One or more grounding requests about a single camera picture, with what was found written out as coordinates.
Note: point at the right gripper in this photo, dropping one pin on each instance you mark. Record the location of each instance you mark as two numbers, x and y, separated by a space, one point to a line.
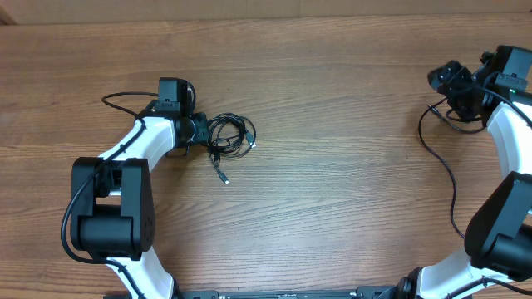
445 77

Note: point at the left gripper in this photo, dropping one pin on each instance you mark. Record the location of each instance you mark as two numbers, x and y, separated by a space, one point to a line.
200 121

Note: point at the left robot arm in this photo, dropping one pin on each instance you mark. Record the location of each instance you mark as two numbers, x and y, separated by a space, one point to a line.
110 219

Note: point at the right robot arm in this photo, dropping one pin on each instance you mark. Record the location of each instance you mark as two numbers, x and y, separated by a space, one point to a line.
497 242

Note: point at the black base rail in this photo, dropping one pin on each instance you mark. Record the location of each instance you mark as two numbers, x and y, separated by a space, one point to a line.
367 292

